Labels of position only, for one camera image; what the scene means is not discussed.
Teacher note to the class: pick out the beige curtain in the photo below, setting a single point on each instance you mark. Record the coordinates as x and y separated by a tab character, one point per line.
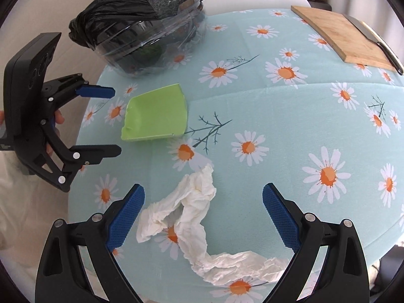
38	12

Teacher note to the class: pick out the green paper cup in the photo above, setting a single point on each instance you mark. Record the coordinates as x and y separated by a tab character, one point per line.
154	113

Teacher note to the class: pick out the black trash bag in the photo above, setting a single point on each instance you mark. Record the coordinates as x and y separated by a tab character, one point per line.
126	3

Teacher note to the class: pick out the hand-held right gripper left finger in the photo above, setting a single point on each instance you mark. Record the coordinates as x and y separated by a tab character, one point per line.
127	210

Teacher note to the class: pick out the daisy print tablecloth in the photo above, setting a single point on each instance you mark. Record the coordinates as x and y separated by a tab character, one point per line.
284	116

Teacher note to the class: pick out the person's left hand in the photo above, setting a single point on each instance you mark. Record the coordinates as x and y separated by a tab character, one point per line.
60	118

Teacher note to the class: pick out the wooden cutting board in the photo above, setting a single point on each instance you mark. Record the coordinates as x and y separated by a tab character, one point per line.
341	34

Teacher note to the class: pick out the white tissue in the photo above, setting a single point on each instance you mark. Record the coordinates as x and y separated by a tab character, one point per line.
195	214

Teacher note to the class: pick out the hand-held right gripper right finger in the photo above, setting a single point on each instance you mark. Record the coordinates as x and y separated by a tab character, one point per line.
279	210

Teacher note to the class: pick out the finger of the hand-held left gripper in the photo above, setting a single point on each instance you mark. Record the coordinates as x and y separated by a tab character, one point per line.
94	151
97	92

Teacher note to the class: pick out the clear plastic bin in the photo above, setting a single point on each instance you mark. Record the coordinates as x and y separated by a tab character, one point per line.
142	53

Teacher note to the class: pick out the kitchen knife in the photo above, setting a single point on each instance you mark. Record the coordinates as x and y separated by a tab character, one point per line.
366	30

